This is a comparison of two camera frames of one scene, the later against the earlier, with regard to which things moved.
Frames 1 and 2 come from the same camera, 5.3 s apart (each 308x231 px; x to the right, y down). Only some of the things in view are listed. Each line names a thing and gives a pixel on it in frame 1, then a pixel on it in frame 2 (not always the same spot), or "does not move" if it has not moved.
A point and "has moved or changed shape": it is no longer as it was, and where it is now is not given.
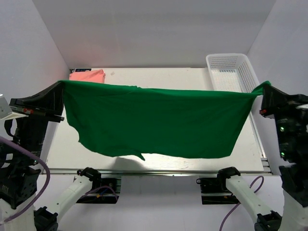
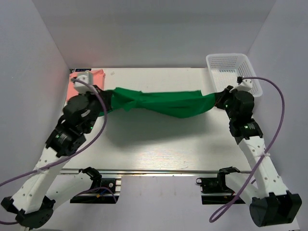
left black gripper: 51,98 to 107,96
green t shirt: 159,121 has moved or changed shape
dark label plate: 82,70 does not move
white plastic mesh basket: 232,72 does not move
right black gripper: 274,99 to 220,96
